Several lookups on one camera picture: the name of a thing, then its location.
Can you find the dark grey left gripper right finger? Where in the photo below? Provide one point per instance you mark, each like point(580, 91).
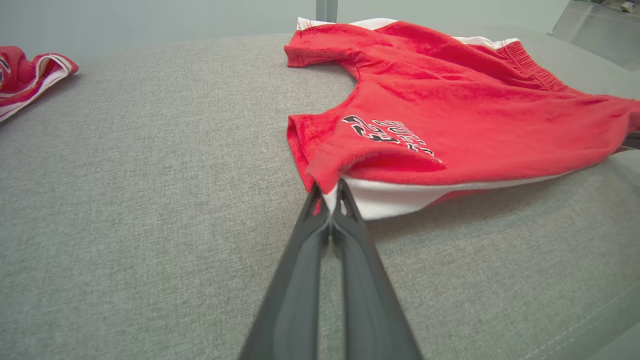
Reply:
point(367, 300)

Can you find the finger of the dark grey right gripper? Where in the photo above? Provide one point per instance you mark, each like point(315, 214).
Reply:
point(632, 141)

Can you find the red shorts with white stripe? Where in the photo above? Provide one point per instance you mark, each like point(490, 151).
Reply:
point(475, 115)

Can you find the red shirt with white sleeves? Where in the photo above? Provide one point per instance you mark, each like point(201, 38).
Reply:
point(25, 80)

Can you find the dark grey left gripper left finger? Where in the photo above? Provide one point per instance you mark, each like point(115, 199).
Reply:
point(295, 300)

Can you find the grey partition post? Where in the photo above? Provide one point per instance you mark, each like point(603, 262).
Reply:
point(326, 10)

